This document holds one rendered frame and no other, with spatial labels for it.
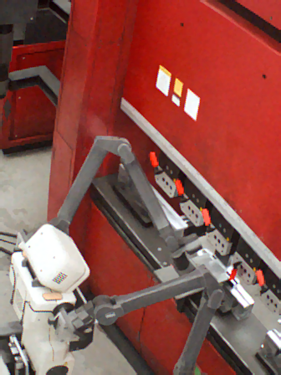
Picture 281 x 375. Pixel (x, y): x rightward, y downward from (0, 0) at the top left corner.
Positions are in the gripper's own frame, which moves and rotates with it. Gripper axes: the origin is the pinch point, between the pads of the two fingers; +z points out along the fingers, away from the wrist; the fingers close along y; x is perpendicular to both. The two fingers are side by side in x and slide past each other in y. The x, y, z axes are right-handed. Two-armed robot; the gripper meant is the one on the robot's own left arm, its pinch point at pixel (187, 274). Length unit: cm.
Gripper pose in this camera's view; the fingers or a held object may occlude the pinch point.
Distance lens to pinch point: 292.7
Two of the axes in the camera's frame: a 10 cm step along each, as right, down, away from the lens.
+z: 2.9, 5.7, 7.6
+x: -8.2, 5.6, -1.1
